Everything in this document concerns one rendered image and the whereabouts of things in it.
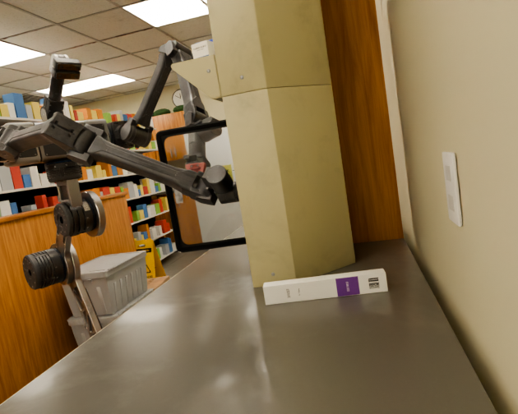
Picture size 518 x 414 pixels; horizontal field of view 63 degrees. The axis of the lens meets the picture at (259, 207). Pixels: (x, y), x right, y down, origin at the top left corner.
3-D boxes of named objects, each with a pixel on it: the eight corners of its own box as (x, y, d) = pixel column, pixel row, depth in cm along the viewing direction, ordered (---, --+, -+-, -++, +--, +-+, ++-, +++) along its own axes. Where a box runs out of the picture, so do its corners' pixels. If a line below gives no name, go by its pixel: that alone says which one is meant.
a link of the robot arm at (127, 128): (179, 48, 177) (159, 36, 170) (196, 52, 168) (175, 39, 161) (139, 145, 182) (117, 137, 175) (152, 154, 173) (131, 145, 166)
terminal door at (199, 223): (268, 241, 134) (248, 115, 129) (177, 253, 138) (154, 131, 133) (268, 241, 135) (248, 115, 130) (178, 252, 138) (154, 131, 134)
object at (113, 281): (154, 287, 351) (147, 249, 347) (115, 316, 292) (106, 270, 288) (111, 291, 360) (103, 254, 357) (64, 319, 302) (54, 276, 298)
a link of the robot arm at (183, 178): (87, 131, 126) (69, 161, 122) (82, 121, 121) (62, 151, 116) (221, 181, 125) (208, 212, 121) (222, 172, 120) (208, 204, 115)
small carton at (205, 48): (221, 66, 111) (217, 43, 111) (210, 63, 107) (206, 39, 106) (205, 71, 114) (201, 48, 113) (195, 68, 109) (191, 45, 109)
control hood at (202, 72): (253, 108, 130) (247, 75, 129) (221, 97, 99) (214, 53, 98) (218, 114, 133) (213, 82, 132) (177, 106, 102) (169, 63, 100)
